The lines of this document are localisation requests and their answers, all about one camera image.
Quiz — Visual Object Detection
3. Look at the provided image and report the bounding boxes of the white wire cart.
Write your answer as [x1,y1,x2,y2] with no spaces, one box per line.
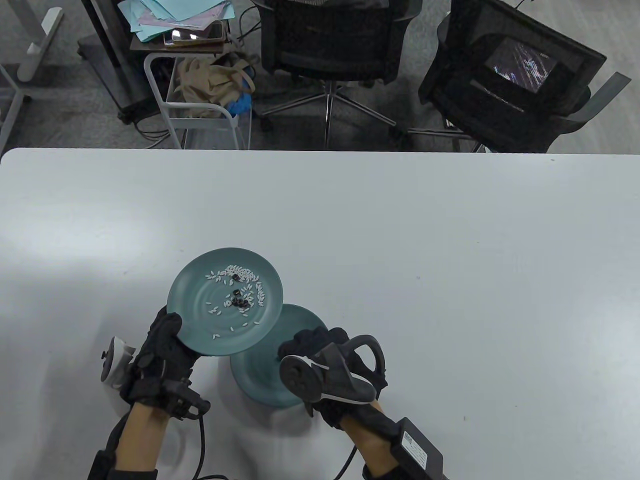
[144,50,252,150]

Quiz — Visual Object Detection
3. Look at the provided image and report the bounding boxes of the white desk leg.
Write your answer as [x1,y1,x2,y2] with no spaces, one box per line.
[15,0,66,83]
[0,62,33,146]

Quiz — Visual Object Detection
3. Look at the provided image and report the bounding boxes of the group of coffee beans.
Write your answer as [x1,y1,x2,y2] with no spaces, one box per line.
[222,270,253,310]

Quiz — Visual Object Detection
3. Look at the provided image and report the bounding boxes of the person's left hand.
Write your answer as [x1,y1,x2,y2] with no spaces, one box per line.
[120,306,201,416]

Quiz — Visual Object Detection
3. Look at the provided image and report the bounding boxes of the black chair with grey armrest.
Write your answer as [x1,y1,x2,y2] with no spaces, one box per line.
[407,0,633,153]

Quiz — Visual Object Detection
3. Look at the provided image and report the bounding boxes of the person's right hand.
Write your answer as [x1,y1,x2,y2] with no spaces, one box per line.
[277,327,396,430]

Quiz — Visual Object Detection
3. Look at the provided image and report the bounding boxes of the black right glove cable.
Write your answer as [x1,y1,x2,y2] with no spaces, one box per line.
[335,445,358,480]

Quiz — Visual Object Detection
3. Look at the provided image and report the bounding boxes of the phone with shiny screen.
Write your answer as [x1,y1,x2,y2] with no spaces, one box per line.
[164,21,226,47]

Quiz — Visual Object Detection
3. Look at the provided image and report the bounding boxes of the stack of light blue papers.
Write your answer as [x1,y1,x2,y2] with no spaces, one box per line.
[117,0,236,42]

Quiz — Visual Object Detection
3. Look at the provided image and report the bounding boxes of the grey right hand tracker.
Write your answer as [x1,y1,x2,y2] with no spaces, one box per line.
[279,334,387,405]

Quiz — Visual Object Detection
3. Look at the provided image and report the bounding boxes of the grey hand tracker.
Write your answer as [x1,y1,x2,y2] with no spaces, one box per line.
[100,336,137,396]
[279,334,387,405]

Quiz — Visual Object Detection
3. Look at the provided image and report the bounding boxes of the black mesh office chair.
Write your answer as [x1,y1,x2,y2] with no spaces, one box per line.
[252,0,423,151]

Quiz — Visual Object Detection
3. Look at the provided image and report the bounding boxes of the brown side table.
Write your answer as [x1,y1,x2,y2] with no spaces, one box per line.
[130,35,226,55]

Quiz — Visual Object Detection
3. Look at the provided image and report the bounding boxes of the scattered white rice grains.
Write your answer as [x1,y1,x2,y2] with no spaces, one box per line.
[205,265,268,340]

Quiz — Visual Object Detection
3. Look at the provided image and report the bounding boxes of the person's left forearm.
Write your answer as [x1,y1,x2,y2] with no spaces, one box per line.
[114,402,171,471]

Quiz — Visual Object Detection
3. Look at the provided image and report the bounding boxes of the teal plate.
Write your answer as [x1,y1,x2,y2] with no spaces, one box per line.
[230,303,329,408]
[166,247,285,357]

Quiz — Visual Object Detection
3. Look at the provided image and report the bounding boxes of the black right forearm sensor box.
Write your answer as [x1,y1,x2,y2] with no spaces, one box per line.
[390,416,445,480]

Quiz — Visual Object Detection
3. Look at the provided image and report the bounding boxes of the person's right forearm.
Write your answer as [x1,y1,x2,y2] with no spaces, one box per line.
[340,400,411,476]

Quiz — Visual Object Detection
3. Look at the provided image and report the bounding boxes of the black left glove cable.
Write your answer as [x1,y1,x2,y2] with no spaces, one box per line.
[192,415,226,480]

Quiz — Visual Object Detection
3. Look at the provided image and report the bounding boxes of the black left wrist module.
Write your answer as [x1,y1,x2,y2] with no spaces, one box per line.
[162,380,211,420]

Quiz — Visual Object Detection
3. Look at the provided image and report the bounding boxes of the beige cloth bag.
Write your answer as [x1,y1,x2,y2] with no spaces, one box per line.
[174,56,256,118]

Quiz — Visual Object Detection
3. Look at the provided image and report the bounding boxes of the grey left hand tracker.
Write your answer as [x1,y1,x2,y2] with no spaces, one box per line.
[100,336,137,396]

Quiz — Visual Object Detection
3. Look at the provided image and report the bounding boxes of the black glove cable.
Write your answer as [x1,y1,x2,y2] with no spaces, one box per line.
[335,445,358,480]
[192,415,226,480]

